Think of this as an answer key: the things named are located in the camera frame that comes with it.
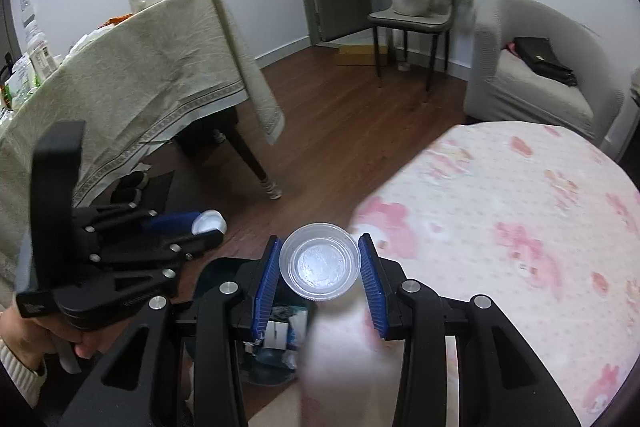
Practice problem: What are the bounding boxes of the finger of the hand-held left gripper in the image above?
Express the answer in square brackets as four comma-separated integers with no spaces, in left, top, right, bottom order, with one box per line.
[72,202,202,239]
[91,228,226,304]

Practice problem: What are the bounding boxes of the person's left hand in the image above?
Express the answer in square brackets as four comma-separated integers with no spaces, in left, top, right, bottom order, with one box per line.
[0,306,123,375]

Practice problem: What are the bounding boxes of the dark trash bin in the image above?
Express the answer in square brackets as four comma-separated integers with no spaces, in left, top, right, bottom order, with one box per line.
[184,291,312,388]

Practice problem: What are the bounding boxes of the beige tablecloth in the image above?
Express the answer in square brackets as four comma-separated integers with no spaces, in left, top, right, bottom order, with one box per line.
[0,0,286,309]

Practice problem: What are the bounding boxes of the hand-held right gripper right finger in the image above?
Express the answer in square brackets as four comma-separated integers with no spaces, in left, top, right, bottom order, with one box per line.
[357,233,574,427]

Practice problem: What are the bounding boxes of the person's left forearm cream sleeve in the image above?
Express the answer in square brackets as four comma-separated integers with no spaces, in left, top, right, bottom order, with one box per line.
[0,338,49,409]

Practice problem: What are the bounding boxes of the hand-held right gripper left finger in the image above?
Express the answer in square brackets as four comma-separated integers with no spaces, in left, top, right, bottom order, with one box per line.
[57,234,282,427]

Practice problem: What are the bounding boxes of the black bag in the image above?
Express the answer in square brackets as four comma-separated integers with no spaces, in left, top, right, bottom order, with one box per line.
[507,36,579,88]

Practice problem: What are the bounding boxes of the dark wooden dining table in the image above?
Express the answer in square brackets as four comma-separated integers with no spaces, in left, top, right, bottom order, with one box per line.
[174,106,284,200]

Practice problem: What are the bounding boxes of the flat cardboard box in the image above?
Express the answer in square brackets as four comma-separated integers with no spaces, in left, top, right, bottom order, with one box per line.
[336,42,389,67]

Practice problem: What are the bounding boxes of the clear plastic cup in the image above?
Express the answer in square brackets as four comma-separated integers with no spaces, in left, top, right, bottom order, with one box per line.
[278,222,362,303]

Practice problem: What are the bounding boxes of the white plastic bag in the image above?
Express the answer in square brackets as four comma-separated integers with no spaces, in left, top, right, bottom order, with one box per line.
[67,31,108,56]

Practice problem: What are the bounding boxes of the grey dining chair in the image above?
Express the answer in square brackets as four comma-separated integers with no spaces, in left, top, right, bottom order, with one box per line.
[368,0,457,94]

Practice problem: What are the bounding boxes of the black floor mat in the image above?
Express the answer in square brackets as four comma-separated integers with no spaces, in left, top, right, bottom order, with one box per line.
[144,169,177,214]

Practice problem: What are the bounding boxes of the clear plastic bottle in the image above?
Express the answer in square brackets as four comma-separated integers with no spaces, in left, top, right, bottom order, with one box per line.
[24,19,59,78]

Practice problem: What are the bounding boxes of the black slippers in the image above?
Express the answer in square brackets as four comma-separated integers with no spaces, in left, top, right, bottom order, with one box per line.
[110,171,147,206]

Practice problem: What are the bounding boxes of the small white plastic cup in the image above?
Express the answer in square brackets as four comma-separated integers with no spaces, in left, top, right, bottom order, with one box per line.
[192,209,227,238]

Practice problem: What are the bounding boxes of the pink printed tablecloth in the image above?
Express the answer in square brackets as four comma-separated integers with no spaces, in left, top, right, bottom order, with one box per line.
[299,121,640,427]

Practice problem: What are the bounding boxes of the grey armchair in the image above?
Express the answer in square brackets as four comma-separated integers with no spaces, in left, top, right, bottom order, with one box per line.
[463,0,626,146]

